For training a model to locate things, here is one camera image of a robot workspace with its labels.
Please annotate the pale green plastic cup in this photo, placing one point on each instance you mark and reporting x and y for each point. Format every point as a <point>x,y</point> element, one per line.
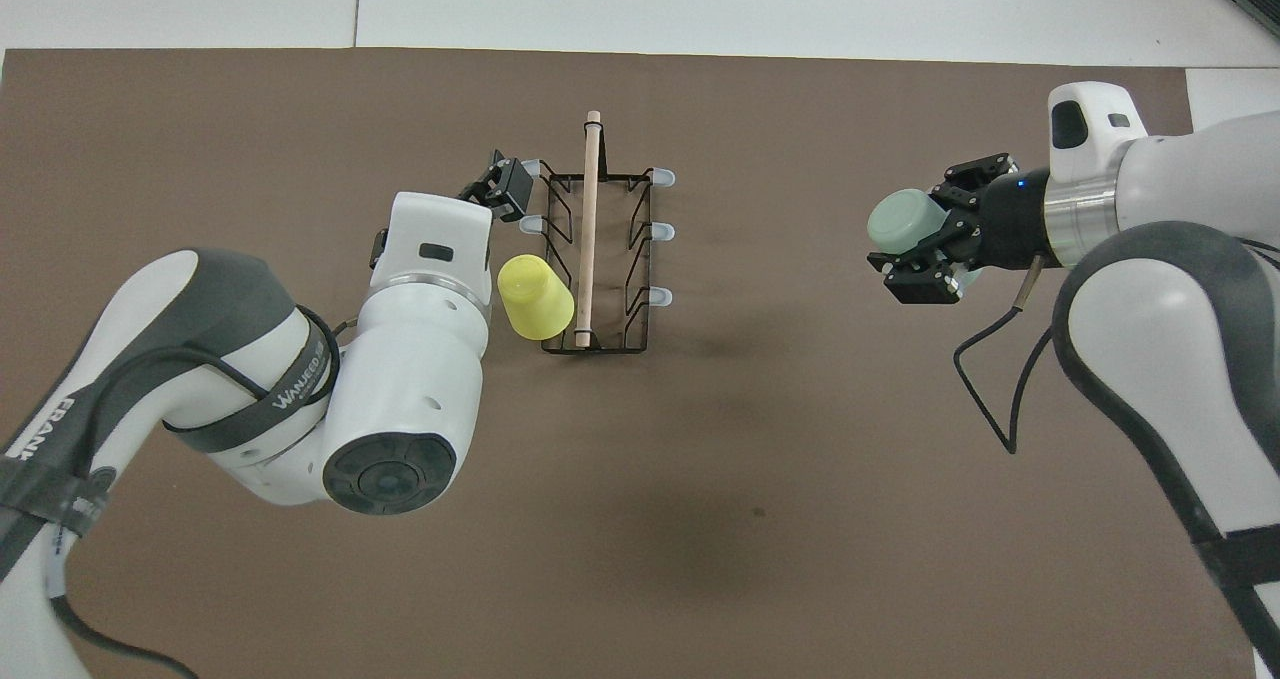
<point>905,219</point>

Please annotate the yellow plastic cup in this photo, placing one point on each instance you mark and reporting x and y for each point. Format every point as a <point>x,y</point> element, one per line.
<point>535,299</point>

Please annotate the brown table mat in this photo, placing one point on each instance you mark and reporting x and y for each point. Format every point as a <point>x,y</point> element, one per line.
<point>700,559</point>

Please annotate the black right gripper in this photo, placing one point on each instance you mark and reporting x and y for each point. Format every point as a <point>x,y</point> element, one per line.
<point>1015,221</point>

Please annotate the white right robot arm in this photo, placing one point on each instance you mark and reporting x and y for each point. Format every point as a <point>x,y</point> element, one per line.
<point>1180,209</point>

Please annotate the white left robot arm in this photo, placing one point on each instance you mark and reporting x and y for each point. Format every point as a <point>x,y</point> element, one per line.
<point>400,389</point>

